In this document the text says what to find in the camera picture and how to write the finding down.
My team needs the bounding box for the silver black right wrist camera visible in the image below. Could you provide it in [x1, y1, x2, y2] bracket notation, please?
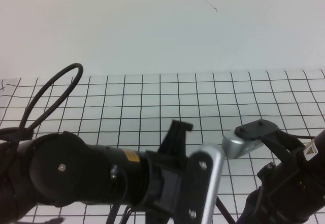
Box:
[221, 119, 278, 159]

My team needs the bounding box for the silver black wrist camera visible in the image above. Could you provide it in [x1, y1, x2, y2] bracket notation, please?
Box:
[186, 143, 227, 224]
[221, 119, 278, 159]

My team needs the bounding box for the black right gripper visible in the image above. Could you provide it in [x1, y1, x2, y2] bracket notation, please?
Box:
[238, 129, 325, 224]

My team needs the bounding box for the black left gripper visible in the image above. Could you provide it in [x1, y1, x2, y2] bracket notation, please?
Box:
[87, 119, 194, 224]

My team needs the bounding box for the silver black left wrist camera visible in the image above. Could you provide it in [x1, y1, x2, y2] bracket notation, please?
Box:
[186, 143, 227, 224]

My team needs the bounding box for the looped black left arm cable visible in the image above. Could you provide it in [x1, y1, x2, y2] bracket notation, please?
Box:
[18, 62, 84, 140]

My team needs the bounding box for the thin black left arm wire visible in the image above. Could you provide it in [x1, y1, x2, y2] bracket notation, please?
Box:
[106, 167, 134, 224]

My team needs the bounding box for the black right camera bracket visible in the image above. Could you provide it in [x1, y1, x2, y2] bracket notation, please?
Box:
[261, 129, 306, 164]

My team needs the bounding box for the white black-grid paper mat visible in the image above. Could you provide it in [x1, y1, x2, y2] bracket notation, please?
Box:
[0, 69, 325, 224]

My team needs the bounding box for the black pen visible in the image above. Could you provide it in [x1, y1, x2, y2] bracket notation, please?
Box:
[215, 197, 237, 224]

